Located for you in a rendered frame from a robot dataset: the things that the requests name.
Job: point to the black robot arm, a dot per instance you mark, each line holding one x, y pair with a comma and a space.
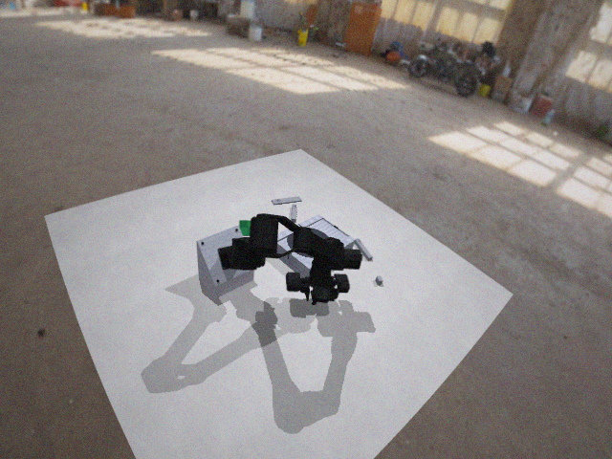
249, 253

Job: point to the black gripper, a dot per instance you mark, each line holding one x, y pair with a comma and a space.
295, 284

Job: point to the dark grey round disc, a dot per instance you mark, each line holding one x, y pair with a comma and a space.
290, 240

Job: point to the flat green square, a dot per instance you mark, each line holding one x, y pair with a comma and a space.
245, 226

